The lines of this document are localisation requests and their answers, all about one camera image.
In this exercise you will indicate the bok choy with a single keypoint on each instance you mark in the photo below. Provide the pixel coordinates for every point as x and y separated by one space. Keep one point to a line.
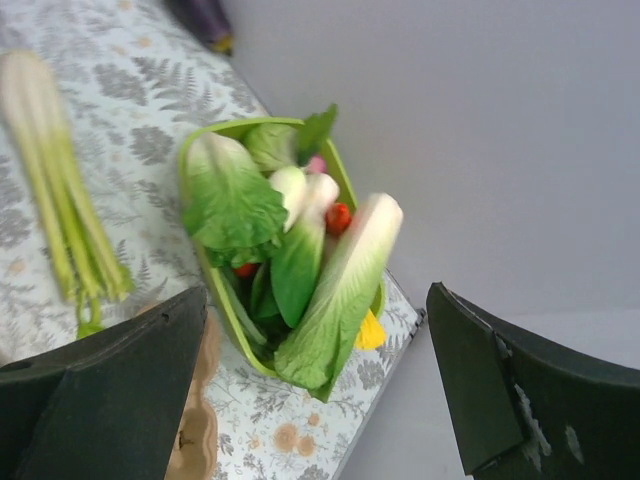
294 269

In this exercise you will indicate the floral table mat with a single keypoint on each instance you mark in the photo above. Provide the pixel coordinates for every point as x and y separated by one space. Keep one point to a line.
136 85

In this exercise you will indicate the green vegetable tray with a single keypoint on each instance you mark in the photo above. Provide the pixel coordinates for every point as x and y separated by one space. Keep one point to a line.
282 150

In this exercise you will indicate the long napa cabbage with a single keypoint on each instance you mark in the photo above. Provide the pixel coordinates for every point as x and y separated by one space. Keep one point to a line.
315 353

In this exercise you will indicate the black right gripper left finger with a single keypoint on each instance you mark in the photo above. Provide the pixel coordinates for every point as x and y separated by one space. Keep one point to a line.
107 406

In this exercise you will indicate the green leafy lettuce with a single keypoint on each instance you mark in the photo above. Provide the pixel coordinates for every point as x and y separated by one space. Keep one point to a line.
232 210

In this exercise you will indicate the purple eggplant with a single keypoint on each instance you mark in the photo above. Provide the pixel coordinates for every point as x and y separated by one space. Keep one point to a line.
207 21

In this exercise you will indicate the green onion bunch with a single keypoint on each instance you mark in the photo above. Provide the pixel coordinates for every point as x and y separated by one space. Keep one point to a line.
83 258

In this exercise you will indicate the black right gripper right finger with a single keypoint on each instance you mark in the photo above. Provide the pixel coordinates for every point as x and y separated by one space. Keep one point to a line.
525 407

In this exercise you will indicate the red chili pepper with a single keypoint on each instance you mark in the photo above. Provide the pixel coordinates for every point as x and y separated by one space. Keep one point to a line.
337 218

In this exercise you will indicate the yellow pepper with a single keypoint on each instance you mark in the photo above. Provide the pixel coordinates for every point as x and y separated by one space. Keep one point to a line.
371 335

